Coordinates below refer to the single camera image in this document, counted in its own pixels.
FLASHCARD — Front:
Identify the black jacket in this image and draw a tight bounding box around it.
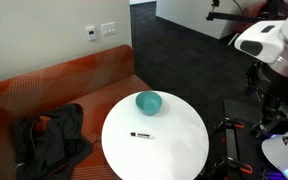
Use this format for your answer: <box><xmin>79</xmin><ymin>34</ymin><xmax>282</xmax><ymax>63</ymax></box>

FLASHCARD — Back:
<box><xmin>10</xmin><ymin>104</ymin><xmax>92</xmax><ymax>180</ymax></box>

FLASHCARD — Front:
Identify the orange-handled clamp near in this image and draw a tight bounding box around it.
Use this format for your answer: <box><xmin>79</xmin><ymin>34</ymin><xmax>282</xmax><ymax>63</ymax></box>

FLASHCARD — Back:
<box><xmin>214</xmin><ymin>156</ymin><xmax>253</xmax><ymax>174</ymax></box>

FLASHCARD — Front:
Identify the orange sofa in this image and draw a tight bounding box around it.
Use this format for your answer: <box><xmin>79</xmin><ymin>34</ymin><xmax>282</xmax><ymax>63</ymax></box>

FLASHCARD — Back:
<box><xmin>0</xmin><ymin>45</ymin><xmax>149</xmax><ymax>180</ymax></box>

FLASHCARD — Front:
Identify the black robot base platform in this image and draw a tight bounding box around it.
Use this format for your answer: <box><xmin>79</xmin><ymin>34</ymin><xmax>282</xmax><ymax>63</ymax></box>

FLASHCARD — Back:
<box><xmin>223</xmin><ymin>100</ymin><xmax>288</xmax><ymax>180</ymax></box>

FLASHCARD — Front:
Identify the white light switch plate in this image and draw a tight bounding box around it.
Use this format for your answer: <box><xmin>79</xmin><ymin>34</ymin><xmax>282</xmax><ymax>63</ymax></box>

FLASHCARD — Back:
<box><xmin>101</xmin><ymin>22</ymin><xmax>117</xmax><ymax>36</ymax></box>

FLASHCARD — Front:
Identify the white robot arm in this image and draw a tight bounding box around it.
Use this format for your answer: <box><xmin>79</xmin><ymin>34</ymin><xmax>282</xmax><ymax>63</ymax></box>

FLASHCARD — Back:
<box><xmin>235</xmin><ymin>17</ymin><xmax>288</xmax><ymax>179</ymax></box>

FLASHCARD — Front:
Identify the orange-handled clamp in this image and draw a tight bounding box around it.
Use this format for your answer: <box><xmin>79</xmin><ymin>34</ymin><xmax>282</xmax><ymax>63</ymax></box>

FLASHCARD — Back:
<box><xmin>214</xmin><ymin>156</ymin><xmax>253</xmax><ymax>174</ymax></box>
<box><xmin>215</xmin><ymin>117</ymin><xmax>244</xmax><ymax>130</ymax></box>

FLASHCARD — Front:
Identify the white round table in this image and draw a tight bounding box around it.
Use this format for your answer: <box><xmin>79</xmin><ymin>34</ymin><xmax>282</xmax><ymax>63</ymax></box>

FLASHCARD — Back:
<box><xmin>101</xmin><ymin>92</ymin><xmax>209</xmax><ymax>180</ymax></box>

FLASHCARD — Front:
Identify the orange-handled clamp far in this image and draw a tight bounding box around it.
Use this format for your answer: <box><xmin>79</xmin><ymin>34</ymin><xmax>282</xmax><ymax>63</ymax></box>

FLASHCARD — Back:
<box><xmin>215</xmin><ymin>117</ymin><xmax>244</xmax><ymax>130</ymax></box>

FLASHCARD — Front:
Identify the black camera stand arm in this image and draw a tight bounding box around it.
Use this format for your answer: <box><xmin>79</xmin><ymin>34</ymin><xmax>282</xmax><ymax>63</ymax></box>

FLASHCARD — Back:
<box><xmin>206</xmin><ymin>0</ymin><xmax>286</xmax><ymax>23</ymax></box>

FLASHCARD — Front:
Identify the black and white marker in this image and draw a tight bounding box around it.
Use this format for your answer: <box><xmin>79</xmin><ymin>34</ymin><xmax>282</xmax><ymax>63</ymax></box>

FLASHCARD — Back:
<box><xmin>130</xmin><ymin>132</ymin><xmax>153</xmax><ymax>139</ymax></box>

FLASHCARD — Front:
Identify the white thermostat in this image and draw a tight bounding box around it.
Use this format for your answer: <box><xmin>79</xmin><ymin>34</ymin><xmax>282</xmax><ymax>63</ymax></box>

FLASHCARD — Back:
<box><xmin>85</xmin><ymin>25</ymin><xmax>97</xmax><ymax>41</ymax></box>

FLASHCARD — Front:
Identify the teal bowl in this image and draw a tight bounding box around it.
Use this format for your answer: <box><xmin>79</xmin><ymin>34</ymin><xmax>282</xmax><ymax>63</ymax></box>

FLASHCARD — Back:
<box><xmin>135</xmin><ymin>91</ymin><xmax>162</xmax><ymax>115</ymax></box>

